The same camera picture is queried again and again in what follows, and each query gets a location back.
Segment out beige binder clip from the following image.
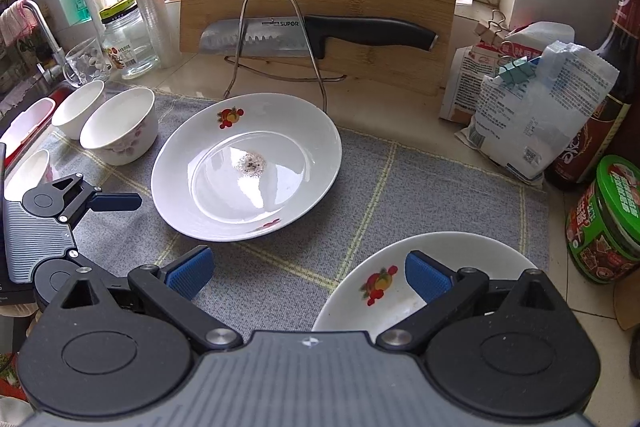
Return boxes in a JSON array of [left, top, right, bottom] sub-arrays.
[[475, 9, 508, 52]]

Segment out clear printed plastic bag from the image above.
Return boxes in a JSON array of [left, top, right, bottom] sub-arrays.
[[455, 41, 621, 188]]

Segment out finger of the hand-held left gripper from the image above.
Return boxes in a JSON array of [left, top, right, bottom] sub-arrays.
[[47, 173, 143, 224]]

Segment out steel faucet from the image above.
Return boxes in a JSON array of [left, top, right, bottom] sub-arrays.
[[22, 1, 68, 80]]

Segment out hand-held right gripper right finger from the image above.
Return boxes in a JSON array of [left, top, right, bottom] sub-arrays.
[[376, 251, 568, 350]]

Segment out white and red food packet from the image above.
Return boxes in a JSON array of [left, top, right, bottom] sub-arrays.
[[439, 23, 576, 122]]

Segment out white bowl pink flowers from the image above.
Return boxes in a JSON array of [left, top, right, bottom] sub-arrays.
[[4, 148, 52, 202], [79, 87, 160, 166], [51, 79, 108, 141]]

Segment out steel wire rack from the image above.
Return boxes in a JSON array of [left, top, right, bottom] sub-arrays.
[[223, 0, 347, 114]]

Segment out dark soy sauce bottle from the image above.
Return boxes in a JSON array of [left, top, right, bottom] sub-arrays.
[[545, 0, 640, 192]]

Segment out pink cloth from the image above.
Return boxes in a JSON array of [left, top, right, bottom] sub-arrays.
[[0, 0, 40, 48]]

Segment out grey and blue checked towel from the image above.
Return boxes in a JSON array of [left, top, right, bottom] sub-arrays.
[[5, 82, 551, 343]]

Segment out green binder clip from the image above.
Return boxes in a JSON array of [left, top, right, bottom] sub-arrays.
[[497, 41, 543, 90]]

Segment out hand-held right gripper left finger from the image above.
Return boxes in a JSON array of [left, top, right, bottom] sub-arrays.
[[62, 246, 243, 354]]

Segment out glass jar yellow green lid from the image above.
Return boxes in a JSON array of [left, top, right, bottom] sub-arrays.
[[98, 0, 161, 80]]

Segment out red and white drain basket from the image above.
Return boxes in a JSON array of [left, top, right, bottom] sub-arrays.
[[0, 97, 56, 158]]

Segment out black handled kitchen knife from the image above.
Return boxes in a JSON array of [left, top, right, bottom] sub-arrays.
[[200, 14, 440, 60]]

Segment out clear glass mug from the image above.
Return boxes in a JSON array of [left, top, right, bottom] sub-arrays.
[[62, 38, 112, 88]]

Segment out red printed bag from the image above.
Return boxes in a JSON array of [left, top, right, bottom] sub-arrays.
[[0, 352, 26, 403]]

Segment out white plate fruit print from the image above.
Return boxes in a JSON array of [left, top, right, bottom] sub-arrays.
[[150, 93, 343, 242], [311, 231, 541, 343]]

